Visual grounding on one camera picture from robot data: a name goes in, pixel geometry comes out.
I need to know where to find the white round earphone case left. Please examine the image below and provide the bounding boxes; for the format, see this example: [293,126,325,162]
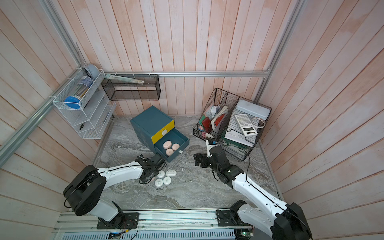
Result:
[155,178,164,188]

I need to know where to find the teal drawer cabinet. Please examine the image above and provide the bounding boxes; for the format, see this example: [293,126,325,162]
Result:
[131,106,174,152]

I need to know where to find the white pencil case box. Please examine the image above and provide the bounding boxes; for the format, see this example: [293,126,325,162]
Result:
[235,100,271,120]

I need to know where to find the yellow top drawer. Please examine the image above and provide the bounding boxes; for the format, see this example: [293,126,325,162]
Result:
[151,120,175,144]

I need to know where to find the white calculator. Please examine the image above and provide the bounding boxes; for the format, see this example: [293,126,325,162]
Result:
[235,114,259,137]

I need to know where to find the white round earphone case right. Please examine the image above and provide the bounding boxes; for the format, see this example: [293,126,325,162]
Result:
[163,177,172,186]

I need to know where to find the pink round earphone case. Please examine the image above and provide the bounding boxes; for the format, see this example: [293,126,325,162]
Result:
[166,148,174,156]
[163,141,173,150]
[172,144,180,151]

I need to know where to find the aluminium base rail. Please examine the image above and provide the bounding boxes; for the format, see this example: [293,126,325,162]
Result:
[49,209,270,240]

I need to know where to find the black mesh wall basket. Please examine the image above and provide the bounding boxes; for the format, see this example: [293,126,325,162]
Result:
[102,74,161,101]

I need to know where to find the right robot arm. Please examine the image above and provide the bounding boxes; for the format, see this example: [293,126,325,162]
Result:
[194,145,313,240]

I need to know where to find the white round earphone case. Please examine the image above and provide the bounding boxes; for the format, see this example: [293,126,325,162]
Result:
[163,177,172,186]
[155,178,164,188]
[157,170,166,179]

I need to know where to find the white wire wall shelf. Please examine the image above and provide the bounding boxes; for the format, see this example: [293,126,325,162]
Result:
[53,69,117,140]

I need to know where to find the blue capped clear tube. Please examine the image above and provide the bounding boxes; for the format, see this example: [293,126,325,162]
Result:
[65,76,94,109]

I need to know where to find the white oval earphone case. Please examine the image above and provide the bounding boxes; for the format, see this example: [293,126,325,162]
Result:
[166,170,177,178]

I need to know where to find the teal drawer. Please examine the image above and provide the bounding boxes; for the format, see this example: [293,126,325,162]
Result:
[154,129,190,163]

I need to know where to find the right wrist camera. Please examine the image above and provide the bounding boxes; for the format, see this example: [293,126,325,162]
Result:
[206,138,216,158]

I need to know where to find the black wire desk organizer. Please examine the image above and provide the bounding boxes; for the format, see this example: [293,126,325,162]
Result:
[193,88,272,161]

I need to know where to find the ruler in mesh basket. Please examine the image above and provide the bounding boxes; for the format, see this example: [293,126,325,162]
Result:
[105,74,145,84]

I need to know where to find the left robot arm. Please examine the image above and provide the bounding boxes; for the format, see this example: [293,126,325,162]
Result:
[63,154,166,229]

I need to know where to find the white round earphone case top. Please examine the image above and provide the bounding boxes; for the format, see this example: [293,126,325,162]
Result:
[157,170,166,179]

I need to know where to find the grey round disc on shelf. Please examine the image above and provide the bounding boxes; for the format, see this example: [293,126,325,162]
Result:
[84,64,100,80]

